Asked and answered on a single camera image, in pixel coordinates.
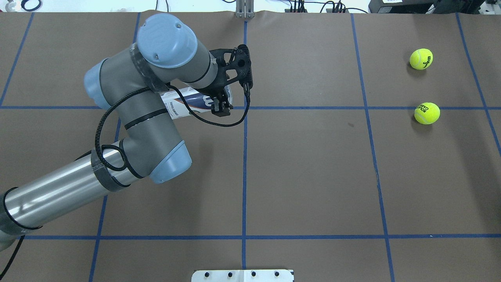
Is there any grey aluminium post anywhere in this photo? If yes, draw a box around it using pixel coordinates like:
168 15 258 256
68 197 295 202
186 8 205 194
235 0 255 20

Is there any blue tape roll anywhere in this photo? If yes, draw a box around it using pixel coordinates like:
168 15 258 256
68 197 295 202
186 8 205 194
20 0 43 13

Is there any Wilson yellow tennis ball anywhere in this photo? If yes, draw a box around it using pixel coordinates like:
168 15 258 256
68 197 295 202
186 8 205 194
409 48 434 70

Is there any black equipment box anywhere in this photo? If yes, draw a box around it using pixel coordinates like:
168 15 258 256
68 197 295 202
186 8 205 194
368 0 485 14

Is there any white blue tennis ball can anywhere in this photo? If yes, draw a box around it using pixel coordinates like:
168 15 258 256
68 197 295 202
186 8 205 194
160 87 214 119

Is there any white metal mounting plate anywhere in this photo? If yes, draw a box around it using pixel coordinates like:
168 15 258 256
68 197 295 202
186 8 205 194
191 269 295 282

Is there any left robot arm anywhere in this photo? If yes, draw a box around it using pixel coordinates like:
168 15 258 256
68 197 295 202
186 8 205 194
1 13 253 250

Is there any Roland Garros yellow tennis ball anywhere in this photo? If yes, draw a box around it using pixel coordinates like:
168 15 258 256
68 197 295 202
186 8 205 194
414 102 441 125

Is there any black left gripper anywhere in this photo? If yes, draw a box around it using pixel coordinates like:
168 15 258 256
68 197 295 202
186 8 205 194
204 44 253 117

